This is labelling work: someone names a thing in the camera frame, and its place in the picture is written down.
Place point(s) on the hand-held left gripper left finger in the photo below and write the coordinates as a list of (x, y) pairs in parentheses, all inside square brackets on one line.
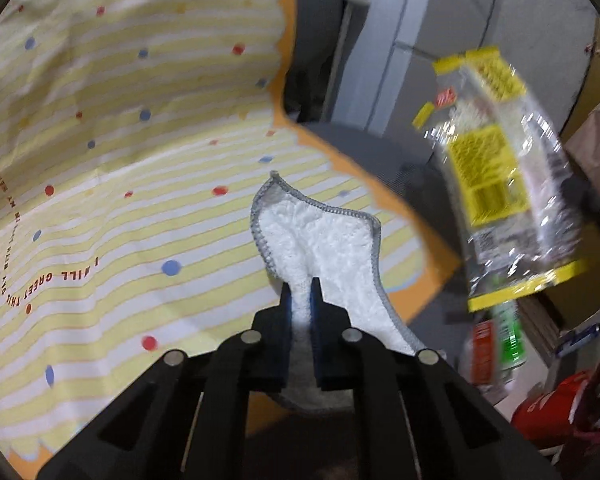
[(283, 350)]

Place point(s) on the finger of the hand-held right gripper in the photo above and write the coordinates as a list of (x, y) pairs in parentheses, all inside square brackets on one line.
[(582, 195)]

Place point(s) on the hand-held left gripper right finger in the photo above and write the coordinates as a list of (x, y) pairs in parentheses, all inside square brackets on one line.
[(320, 355)]

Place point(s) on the clear yellow snack wrapper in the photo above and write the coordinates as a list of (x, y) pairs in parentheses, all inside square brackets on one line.
[(485, 180)]

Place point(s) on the grey and white cleaning cloth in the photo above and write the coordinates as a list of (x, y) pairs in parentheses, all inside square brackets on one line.
[(330, 245)]

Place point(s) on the green plastic wrapper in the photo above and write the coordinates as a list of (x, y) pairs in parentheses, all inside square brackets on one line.
[(510, 335)]

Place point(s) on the brown paper bag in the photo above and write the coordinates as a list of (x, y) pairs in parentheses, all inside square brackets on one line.
[(597, 145)]

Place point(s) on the cardboard sheets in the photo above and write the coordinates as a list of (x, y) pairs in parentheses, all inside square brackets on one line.
[(545, 320)]

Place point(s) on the blue object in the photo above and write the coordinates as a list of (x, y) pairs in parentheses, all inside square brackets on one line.
[(580, 339)]

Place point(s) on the grey office chair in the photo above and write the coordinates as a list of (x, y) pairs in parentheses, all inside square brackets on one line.
[(380, 160)]

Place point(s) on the red plastic bag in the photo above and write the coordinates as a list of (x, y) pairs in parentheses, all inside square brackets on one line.
[(550, 410)]

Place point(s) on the grey refrigerator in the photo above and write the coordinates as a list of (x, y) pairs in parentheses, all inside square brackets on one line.
[(455, 10)]

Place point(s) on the yellow striped dotted paper mat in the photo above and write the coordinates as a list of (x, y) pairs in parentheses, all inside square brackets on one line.
[(130, 160)]

